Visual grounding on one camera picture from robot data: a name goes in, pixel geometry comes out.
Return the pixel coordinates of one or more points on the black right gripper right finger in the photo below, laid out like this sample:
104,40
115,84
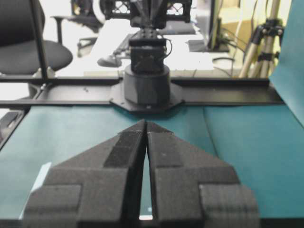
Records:
193,189

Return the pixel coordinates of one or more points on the black office chair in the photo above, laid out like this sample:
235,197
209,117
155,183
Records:
18,50

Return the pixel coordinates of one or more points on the light blue tape strip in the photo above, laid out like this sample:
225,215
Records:
37,183

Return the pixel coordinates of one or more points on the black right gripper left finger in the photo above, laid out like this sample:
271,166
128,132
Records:
98,188

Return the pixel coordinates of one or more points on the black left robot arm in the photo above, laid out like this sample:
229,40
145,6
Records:
146,81

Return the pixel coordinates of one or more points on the black metal frame rail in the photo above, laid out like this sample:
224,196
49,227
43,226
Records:
196,91

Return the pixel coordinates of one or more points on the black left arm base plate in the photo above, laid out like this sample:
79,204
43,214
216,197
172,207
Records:
117,98

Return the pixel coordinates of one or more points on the camera tripod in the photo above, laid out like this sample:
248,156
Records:
259,61

